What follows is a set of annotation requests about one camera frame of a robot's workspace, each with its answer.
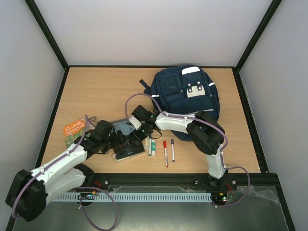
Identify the illustrated book under orange book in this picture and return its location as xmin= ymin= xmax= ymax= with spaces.
xmin=85 ymin=116 xmax=98 ymax=130

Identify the orange Treehouse book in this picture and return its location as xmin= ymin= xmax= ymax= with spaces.
xmin=63 ymin=118 xmax=91 ymax=148

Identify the white glue stick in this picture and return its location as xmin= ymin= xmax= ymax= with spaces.
xmin=151 ymin=139 xmax=156 ymax=156

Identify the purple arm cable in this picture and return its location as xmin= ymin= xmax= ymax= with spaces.
xmin=11 ymin=115 xmax=119 ymax=231
xmin=124 ymin=93 xmax=251 ymax=209

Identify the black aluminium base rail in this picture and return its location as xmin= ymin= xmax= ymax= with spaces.
xmin=90 ymin=173 xmax=282 ymax=192

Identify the purple marker pen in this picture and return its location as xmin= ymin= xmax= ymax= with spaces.
xmin=171 ymin=139 xmax=175 ymax=162

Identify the green marker pen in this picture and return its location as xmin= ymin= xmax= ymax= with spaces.
xmin=148 ymin=135 xmax=152 ymax=156

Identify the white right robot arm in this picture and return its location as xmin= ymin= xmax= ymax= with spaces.
xmin=128 ymin=105 xmax=228 ymax=189

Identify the red marker pen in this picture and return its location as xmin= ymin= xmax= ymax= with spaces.
xmin=163 ymin=141 xmax=168 ymax=167

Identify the navy blue student backpack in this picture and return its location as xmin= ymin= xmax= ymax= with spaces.
xmin=140 ymin=65 xmax=220 ymax=141

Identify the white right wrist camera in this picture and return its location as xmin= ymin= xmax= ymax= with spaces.
xmin=128 ymin=115 xmax=141 ymax=130

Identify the light blue cable duct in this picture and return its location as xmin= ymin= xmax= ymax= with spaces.
xmin=53 ymin=192 xmax=212 ymax=203

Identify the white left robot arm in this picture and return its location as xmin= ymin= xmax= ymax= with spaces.
xmin=5 ymin=120 xmax=115 ymax=221

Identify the yellow highlighter pen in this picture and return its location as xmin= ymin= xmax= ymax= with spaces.
xmin=143 ymin=139 xmax=149 ymax=150

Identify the dark Wuthering Heights book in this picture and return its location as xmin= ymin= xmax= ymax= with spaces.
xmin=112 ymin=119 xmax=145 ymax=161

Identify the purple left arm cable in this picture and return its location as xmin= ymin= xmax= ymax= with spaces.
xmin=11 ymin=115 xmax=119 ymax=231

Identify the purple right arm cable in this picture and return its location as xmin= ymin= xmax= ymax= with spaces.
xmin=124 ymin=93 xmax=251 ymax=209

